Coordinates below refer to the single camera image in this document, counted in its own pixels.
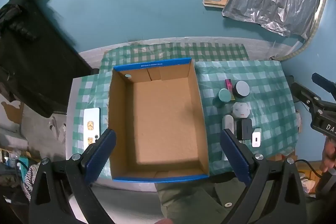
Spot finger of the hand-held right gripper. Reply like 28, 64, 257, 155
311, 73, 336, 94
290, 82, 326, 115

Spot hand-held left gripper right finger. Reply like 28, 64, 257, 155
219, 129, 309, 224

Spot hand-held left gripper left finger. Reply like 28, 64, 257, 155
29, 129, 117, 224

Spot white charger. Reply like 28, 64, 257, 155
251, 128, 262, 148

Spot grey rectangular power bank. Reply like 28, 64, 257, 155
235, 119, 253, 141

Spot white oval power bank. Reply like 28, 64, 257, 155
222, 114, 235, 135

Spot white octagonal device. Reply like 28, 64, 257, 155
232, 101, 250, 119

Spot grey round speaker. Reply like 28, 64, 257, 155
232, 81, 250, 99

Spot teal round tin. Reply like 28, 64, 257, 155
217, 89, 231, 108

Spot blue cardboard box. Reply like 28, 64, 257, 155
108, 57, 210, 183

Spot pink and yellow stick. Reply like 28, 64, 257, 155
224, 79, 235, 101

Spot person's right hand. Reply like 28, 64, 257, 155
320, 135, 336, 173

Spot light green checked plastic sheet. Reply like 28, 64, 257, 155
196, 60, 300, 176

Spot olive green trousers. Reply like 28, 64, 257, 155
154, 172, 263, 224

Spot striped cloth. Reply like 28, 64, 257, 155
22, 164, 40, 195

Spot teal basket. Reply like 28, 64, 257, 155
16, 157, 30, 174

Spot black cloth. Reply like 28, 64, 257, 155
0, 0, 92, 118

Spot green checked tablecloth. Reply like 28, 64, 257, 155
71, 42, 250, 153

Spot wooden board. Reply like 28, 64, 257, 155
202, 0, 227, 10

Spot black cable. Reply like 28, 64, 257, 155
295, 160, 323, 178

